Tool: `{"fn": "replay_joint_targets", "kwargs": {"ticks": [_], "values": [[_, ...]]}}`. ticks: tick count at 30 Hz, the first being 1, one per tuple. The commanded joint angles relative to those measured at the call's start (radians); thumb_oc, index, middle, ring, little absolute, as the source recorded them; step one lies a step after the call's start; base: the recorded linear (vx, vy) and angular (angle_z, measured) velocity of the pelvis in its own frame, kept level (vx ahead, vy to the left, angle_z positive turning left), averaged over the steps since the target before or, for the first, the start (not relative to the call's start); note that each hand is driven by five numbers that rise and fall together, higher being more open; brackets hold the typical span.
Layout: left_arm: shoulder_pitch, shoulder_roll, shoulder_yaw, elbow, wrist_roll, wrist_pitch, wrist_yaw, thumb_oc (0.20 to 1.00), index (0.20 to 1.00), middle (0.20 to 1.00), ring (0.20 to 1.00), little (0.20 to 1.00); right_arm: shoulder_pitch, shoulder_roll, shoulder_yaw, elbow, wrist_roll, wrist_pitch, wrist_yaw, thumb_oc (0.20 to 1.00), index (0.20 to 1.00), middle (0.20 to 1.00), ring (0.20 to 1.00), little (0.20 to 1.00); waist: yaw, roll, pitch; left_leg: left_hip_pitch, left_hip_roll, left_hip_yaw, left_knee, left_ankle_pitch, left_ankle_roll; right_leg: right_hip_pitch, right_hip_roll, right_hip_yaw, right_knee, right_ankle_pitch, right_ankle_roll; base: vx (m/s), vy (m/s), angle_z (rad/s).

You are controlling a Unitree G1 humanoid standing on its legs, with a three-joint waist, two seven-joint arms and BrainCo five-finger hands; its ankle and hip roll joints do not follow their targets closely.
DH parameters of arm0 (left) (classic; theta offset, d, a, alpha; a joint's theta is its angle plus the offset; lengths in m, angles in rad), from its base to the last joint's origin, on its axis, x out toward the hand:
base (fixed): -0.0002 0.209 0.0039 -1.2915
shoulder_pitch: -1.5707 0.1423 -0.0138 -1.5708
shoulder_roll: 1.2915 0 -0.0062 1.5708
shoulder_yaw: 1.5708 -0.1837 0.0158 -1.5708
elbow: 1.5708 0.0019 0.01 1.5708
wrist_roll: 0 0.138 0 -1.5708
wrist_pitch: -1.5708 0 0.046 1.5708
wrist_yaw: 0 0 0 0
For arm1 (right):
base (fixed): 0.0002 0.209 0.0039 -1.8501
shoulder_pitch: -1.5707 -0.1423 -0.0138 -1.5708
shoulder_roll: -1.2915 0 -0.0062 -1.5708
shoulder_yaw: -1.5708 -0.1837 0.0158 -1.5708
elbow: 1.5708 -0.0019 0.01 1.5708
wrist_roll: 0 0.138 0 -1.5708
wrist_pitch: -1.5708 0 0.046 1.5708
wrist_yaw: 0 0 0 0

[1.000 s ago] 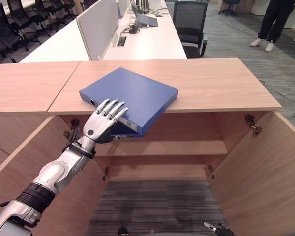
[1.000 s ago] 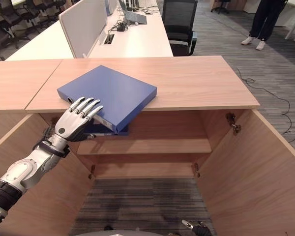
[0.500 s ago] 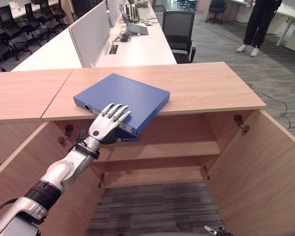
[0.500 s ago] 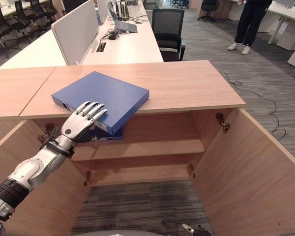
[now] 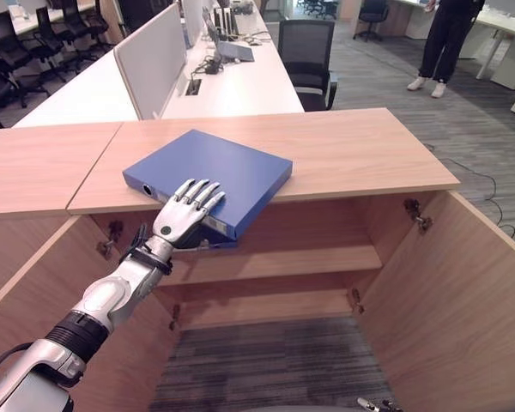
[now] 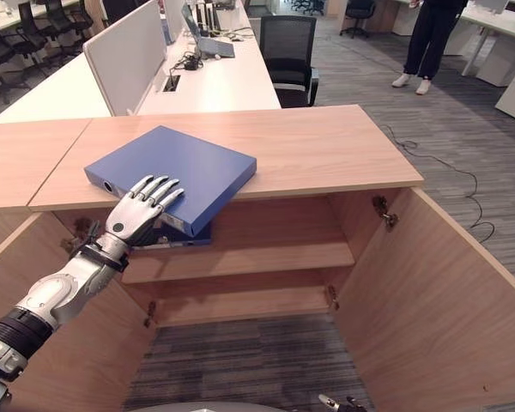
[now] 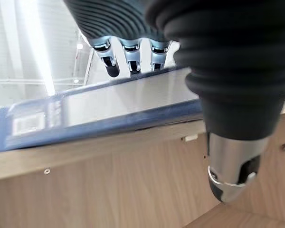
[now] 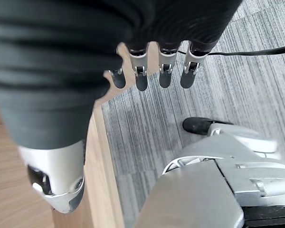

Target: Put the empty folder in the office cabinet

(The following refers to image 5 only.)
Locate wooden office cabinet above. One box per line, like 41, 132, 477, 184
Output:
66, 106, 462, 332

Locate blue ring binder folder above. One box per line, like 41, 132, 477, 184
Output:
122, 129, 294, 246

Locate long white office desk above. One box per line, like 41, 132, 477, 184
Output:
11, 0, 306, 129

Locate black floor cable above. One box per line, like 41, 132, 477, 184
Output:
424, 143, 515, 238

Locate black mesh office chair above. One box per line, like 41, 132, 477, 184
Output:
277, 19, 339, 112

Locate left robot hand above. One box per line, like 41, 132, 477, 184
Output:
148, 178, 227, 252

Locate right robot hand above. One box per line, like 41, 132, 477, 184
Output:
356, 397, 407, 412

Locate blue folder with grey edge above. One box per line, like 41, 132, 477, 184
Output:
217, 39, 256, 64

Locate black tangled desk cables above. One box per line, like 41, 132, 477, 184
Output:
192, 54, 225, 76

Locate grey desk divider panel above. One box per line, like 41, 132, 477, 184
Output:
112, 3, 188, 121

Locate person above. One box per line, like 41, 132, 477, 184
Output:
406, 0, 487, 99

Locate wooden cabinet shelf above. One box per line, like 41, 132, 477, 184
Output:
157, 244, 383, 288

